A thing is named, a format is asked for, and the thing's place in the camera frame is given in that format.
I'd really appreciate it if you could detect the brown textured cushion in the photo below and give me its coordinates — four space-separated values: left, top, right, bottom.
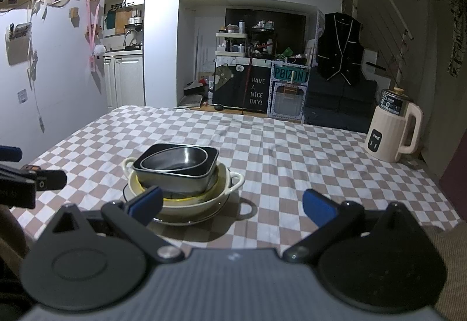
419 225 467 321

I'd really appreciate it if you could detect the rounded stainless steel container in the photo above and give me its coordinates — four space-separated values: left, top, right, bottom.
140 146 209 174

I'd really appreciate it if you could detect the brown white checkered cloth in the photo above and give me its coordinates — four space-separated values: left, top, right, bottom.
9 105 463 246

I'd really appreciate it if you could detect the black vest with white trim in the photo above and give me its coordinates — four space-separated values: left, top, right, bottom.
316 12 366 87

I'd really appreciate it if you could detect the rectangular stainless steel tray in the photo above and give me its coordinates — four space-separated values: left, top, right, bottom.
132 143 220 195

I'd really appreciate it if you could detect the white staircase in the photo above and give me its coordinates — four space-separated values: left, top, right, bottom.
362 47 402 89

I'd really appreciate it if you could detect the cream two-handled baking dish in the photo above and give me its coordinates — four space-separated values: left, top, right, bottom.
122 157 245 225

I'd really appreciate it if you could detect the floral bowl with yellow rim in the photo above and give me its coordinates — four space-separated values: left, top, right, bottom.
128 165 232 205

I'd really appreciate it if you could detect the thin red pole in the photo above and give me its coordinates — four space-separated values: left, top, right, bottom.
240 47 255 114

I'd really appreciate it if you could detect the blue white printed box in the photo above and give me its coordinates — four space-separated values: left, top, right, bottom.
267 61 311 123

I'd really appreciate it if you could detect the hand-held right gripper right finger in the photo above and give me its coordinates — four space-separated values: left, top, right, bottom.
283 188 426 265

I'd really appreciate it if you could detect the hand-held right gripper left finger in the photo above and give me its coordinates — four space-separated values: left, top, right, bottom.
36 185 185 265

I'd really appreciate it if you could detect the cream electric kettle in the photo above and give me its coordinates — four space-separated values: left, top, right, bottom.
366 87 424 163

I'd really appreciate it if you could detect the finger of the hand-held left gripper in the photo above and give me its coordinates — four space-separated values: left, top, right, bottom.
0 146 23 162
21 165 68 192

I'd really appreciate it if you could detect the black cloth with white lettering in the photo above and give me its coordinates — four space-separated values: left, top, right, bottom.
212 64 273 114

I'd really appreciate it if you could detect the white storage rack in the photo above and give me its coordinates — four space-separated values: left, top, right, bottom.
215 19 278 60

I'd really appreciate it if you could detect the white leaf print square plate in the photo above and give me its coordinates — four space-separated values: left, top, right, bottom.
122 182 235 226

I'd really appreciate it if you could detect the black coffee machine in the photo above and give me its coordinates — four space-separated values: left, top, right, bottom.
123 23 144 51

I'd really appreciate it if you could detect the hanging woven wall decoration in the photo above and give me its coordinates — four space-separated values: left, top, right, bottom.
450 0 467 78

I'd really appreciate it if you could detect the white kitchen cabinet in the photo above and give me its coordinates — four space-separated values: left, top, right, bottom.
103 53 145 111

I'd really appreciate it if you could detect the pink ribbon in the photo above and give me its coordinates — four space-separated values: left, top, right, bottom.
86 0 103 72

